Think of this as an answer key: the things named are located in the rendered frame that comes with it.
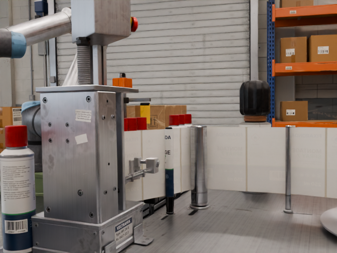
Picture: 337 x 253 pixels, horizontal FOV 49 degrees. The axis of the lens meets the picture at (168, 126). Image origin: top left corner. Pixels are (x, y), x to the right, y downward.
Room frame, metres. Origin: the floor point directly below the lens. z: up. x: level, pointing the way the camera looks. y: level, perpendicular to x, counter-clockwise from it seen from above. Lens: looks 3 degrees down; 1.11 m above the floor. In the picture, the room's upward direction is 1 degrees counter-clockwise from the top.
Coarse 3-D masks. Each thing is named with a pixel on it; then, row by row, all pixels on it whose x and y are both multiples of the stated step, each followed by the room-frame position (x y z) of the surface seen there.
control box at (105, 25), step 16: (80, 0) 0.94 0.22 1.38; (96, 0) 0.87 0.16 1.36; (112, 0) 0.90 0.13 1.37; (128, 0) 0.92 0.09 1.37; (80, 16) 0.95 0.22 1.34; (96, 16) 0.87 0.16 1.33; (112, 16) 0.90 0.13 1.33; (128, 16) 0.92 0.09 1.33; (80, 32) 0.95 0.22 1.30; (96, 32) 0.87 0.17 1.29; (112, 32) 0.89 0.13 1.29; (128, 32) 0.92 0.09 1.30
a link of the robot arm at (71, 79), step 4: (76, 56) 1.22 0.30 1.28; (76, 60) 1.21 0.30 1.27; (72, 64) 1.21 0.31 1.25; (76, 64) 1.20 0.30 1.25; (72, 68) 1.20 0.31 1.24; (76, 68) 1.20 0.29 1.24; (68, 72) 1.21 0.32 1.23; (72, 72) 1.20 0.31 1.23; (76, 72) 1.19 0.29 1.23; (68, 76) 1.20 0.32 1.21; (72, 76) 1.19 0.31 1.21; (76, 76) 1.19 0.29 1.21; (64, 80) 1.21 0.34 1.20; (68, 80) 1.19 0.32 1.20; (72, 80) 1.18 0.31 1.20; (76, 80) 1.18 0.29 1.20; (64, 84) 1.19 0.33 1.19; (68, 84) 1.18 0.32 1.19; (72, 84) 1.18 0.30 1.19; (76, 84) 1.18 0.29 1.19; (40, 112) 1.18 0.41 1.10; (36, 116) 1.18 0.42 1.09; (40, 116) 1.17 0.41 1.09; (36, 120) 1.18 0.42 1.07; (40, 120) 1.16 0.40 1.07; (36, 124) 1.18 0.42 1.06; (40, 124) 1.16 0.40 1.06; (36, 128) 1.18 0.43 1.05; (40, 128) 1.16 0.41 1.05; (40, 132) 1.17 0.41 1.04; (40, 136) 1.20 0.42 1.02
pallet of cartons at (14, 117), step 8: (0, 112) 4.37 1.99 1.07; (8, 112) 4.36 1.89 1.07; (16, 112) 4.46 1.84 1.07; (0, 120) 4.37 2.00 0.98; (8, 120) 4.36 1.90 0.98; (16, 120) 4.45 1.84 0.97; (0, 128) 4.37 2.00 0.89; (0, 136) 4.37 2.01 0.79; (0, 144) 4.37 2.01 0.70; (0, 152) 4.38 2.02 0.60
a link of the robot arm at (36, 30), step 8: (64, 8) 1.32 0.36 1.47; (48, 16) 1.27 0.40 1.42; (56, 16) 1.28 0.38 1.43; (64, 16) 1.29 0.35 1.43; (16, 24) 1.20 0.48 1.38; (24, 24) 1.20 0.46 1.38; (32, 24) 1.21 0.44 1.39; (40, 24) 1.23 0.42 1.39; (48, 24) 1.24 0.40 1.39; (56, 24) 1.26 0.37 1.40; (64, 24) 1.28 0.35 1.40; (24, 32) 1.18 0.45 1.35; (32, 32) 1.20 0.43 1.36; (40, 32) 1.22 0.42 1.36; (48, 32) 1.25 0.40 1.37; (56, 32) 1.27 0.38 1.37; (64, 32) 1.30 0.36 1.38; (32, 40) 1.21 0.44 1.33; (40, 40) 1.24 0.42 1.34
